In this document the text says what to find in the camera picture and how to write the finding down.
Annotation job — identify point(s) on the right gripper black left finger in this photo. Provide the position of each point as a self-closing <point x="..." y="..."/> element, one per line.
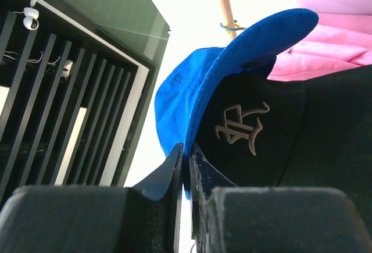
<point x="141" y="218"/>

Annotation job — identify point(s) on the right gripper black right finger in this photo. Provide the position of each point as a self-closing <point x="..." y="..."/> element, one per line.
<point x="228" y="218"/>

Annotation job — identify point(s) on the blue cap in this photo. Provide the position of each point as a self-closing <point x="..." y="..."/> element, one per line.
<point x="183" y="96"/>

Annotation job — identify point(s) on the grey blue hanger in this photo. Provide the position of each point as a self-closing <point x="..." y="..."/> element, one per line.
<point x="234" y="28"/>

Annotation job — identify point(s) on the pink t-shirt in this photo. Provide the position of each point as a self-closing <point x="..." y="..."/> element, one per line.
<point x="340" y="41"/>

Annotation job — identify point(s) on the wooden clothes rack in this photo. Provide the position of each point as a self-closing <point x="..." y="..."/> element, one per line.
<point x="223" y="3"/>

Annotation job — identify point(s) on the white ceiling security camera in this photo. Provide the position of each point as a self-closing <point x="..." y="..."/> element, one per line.
<point x="31" y="16"/>

